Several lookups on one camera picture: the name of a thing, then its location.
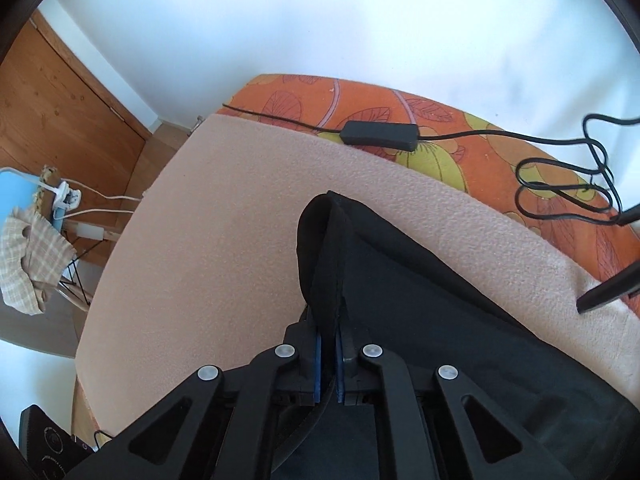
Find black pants with yellow stripes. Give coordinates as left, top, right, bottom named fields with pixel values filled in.
left=274, top=192, right=639, bottom=479

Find pink bed blanket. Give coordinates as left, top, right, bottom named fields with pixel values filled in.
left=75, top=115, right=639, bottom=434

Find black device with dials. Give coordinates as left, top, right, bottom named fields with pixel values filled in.
left=18, top=404, right=94, bottom=480

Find orange floral mattress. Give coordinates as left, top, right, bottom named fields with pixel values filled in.
left=69, top=72, right=640, bottom=453

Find black mini tripod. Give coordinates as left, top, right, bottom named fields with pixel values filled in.
left=576, top=205, right=639, bottom=314

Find white clip desk lamp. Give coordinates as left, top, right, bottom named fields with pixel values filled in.
left=34, top=180, right=81, bottom=233

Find beige checkered cloth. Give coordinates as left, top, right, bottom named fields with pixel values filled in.
left=0, top=164, right=79, bottom=317

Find light blue chair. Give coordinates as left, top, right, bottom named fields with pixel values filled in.
left=0, top=167, right=94, bottom=311

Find wooden door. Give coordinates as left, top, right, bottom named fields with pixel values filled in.
left=0, top=8, right=154, bottom=183

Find white power cable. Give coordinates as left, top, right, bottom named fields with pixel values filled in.
left=60, top=176, right=147, bottom=241

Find black ring light cable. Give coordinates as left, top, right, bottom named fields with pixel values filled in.
left=221, top=103, right=640, bottom=227

